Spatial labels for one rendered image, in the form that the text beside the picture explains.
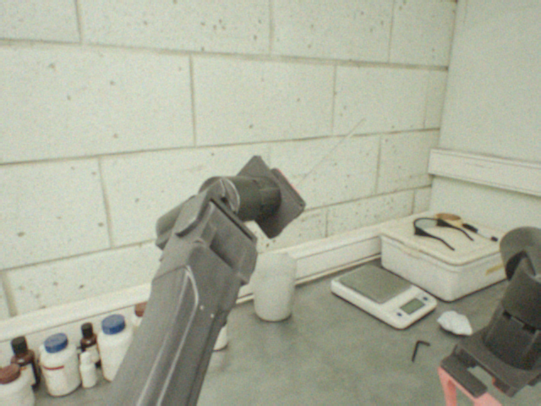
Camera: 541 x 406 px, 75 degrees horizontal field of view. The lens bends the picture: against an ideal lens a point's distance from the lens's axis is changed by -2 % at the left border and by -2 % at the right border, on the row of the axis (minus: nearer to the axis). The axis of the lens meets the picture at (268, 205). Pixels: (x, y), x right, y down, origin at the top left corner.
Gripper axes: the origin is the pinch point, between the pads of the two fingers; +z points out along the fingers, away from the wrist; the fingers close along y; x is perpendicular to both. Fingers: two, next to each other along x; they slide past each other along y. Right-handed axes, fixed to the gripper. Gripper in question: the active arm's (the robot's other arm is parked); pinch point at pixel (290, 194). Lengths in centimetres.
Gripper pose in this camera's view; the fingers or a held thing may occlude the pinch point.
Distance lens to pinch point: 56.7
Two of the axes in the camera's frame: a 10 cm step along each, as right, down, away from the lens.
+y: 6.0, 7.5, -2.6
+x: 6.5, -6.5, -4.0
